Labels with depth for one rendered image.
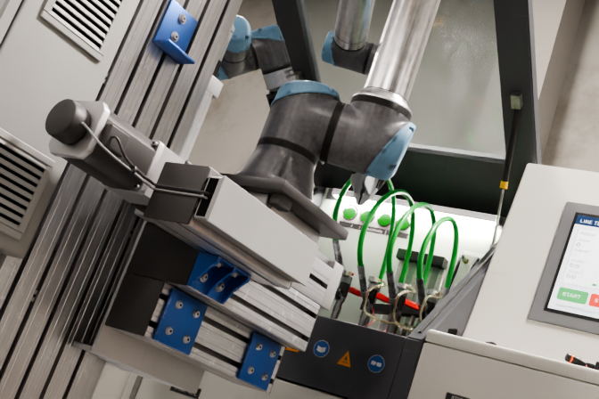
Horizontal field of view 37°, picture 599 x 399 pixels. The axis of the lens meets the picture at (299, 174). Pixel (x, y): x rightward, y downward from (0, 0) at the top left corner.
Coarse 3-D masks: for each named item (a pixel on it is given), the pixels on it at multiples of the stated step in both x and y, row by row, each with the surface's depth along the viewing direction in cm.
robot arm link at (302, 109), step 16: (304, 80) 162; (288, 96) 161; (304, 96) 161; (320, 96) 162; (336, 96) 164; (272, 112) 162; (288, 112) 160; (304, 112) 160; (320, 112) 160; (336, 112) 160; (272, 128) 160; (288, 128) 159; (304, 128) 159; (320, 128) 159; (304, 144) 159; (320, 144) 160; (320, 160) 164
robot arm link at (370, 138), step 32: (416, 0) 165; (384, 32) 166; (416, 32) 164; (384, 64) 163; (416, 64) 165; (352, 96) 165; (384, 96) 160; (352, 128) 159; (384, 128) 159; (352, 160) 160; (384, 160) 158
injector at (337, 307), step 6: (342, 276) 233; (342, 282) 232; (348, 282) 232; (342, 288) 231; (348, 288) 232; (336, 294) 230; (342, 294) 231; (336, 300) 231; (342, 300) 230; (336, 306) 230; (336, 312) 230; (336, 318) 229
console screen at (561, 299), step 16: (576, 208) 222; (592, 208) 221; (560, 224) 221; (576, 224) 219; (592, 224) 218; (560, 240) 218; (576, 240) 216; (592, 240) 215; (560, 256) 215; (576, 256) 214; (592, 256) 212; (544, 272) 214; (560, 272) 212; (576, 272) 211; (592, 272) 210; (544, 288) 211; (560, 288) 210; (576, 288) 208; (592, 288) 207; (544, 304) 209; (560, 304) 207; (576, 304) 206; (592, 304) 204; (544, 320) 206; (560, 320) 205; (576, 320) 203; (592, 320) 202
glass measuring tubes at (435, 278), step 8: (400, 248) 257; (400, 256) 256; (416, 256) 254; (424, 256) 253; (440, 256) 251; (400, 264) 256; (408, 264) 257; (416, 264) 255; (424, 264) 253; (432, 264) 251; (440, 264) 250; (400, 272) 255; (408, 272) 254; (432, 272) 251; (440, 272) 252; (408, 280) 253; (432, 280) 250; (440, 280) 251; (408, 288) 252; (416, 288) 251; (432, 288) 249; (408, 296) 253; (384, 320) 251; (400, 320) 251; (408, 320) 248; (416, 320) 249; (400, 328) 250
